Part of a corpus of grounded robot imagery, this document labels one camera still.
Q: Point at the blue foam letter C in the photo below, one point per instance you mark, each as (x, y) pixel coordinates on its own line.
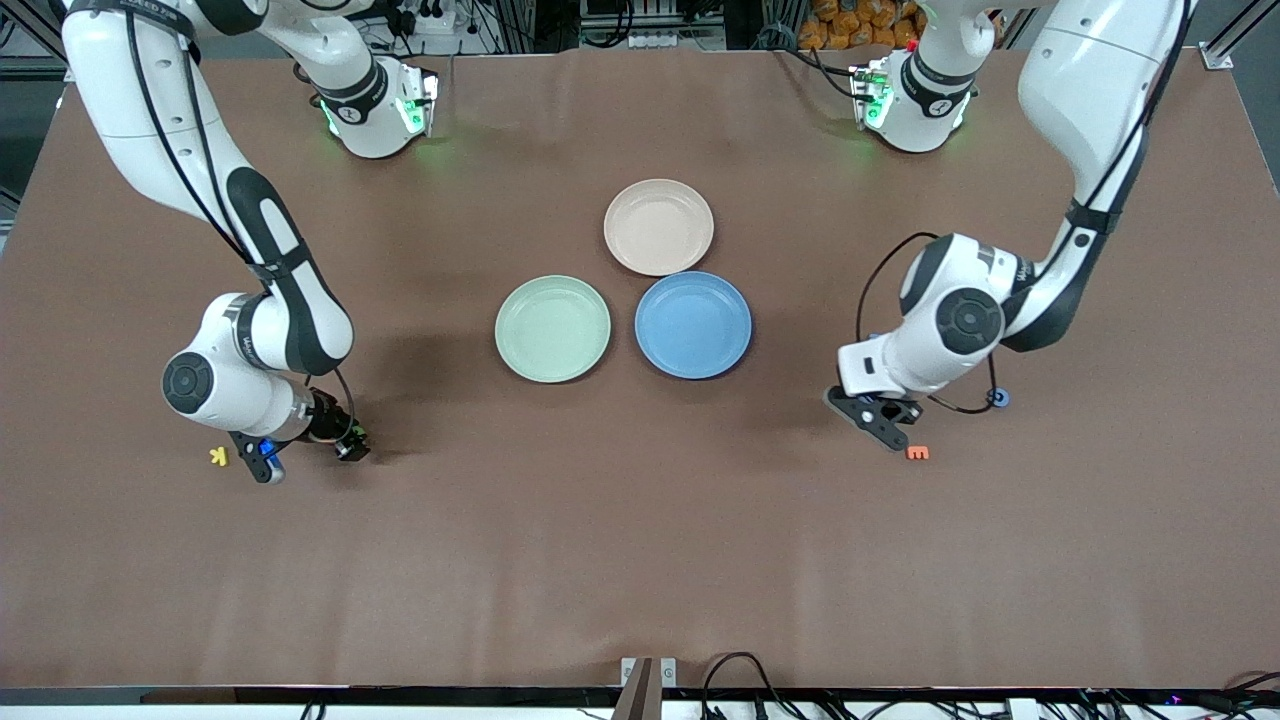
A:
(998, 404)

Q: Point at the narrow white power strip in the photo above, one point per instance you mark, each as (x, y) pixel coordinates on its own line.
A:
(655, 40)

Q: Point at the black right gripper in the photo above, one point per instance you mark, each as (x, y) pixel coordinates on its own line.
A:
(326, 416)

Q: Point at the blue round plate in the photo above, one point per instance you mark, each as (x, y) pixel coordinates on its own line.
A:
(693, 325)

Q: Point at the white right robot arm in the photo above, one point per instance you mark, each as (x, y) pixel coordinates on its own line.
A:
(130, 110)

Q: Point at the dark equipment rack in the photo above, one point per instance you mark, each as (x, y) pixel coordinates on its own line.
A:
(600, 20)

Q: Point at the green round plate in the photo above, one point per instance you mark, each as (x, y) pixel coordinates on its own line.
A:
(552, 329)

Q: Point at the small metal bracket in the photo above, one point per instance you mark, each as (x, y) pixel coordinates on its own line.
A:
(668, 672)

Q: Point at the yellow foam letter K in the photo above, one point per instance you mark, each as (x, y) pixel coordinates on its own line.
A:
(217, 456)

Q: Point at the brown table cover sheet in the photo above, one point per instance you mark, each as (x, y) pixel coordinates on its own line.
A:
(640, 550)

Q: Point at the white power strip with plugs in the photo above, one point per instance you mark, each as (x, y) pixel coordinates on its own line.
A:
(436, 24)

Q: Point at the aluminium frame profile with bracket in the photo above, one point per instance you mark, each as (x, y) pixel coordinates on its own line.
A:
(1215, 55)

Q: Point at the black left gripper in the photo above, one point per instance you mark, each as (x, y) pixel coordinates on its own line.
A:
(907, 418)

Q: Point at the grey camera pole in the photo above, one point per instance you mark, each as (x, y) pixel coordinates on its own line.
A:
(632, 695)

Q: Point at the beige round plate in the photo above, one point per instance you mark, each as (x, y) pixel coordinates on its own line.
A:
(659, 227)

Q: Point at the orange mesh bag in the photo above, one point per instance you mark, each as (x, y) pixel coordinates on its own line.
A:
(850, 25)

